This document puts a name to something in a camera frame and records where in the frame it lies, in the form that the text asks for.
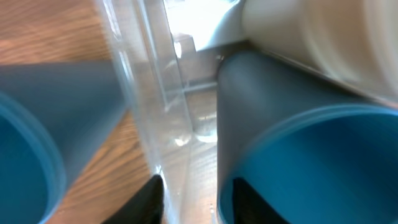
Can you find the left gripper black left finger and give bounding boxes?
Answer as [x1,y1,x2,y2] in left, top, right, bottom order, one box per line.
[103,174,164,224]

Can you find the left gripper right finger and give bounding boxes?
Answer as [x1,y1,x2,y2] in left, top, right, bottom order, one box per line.
[232,178,288,224]

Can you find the tall blue cup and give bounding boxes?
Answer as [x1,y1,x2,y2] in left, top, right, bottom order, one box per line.
[1,60,126,223]
[217,52,397,223]

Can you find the clear plastic storage container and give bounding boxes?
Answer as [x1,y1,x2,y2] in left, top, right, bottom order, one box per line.
[93,0,249,224]

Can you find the tall beige cup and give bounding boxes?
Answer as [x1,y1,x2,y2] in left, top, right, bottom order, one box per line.
[242,0,397,102]

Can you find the white label in container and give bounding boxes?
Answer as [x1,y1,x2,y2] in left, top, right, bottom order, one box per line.
[164,0,245,51]

